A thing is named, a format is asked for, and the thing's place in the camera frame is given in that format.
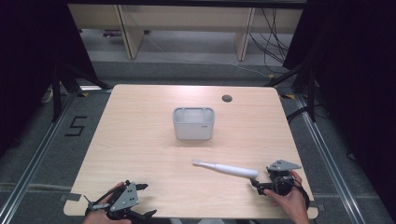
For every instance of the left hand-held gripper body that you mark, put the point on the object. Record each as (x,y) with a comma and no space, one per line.
(126,197)

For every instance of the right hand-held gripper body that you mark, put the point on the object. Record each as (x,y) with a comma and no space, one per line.
(281,182)

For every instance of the white electric toothbrush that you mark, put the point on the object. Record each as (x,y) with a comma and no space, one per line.
(230,169)

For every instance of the white plastic storage box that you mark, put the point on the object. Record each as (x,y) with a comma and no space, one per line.
(193,126)

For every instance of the person's right hand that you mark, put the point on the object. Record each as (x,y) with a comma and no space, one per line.
(294,202)

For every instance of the person's left hand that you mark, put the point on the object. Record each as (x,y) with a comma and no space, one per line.
(99,217)

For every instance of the grey tape patch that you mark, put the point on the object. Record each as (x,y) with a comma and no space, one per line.
(71,196)
(318,207)

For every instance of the yellow black floor tape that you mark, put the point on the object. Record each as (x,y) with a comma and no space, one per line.
(82,94)
(288,96)

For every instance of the black metal stand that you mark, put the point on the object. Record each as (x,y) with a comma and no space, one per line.
(311,93)
(56,93)

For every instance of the round grey table grommet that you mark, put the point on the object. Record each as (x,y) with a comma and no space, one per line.
(227,98)

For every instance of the black curtain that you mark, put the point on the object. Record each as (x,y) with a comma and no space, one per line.
(34,62)
(358,77)

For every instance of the beige wooden desk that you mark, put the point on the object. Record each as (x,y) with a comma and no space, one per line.
(186,17)

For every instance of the grey metal floor rail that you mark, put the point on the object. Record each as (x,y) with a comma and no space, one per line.
(34,161)
(327,161)

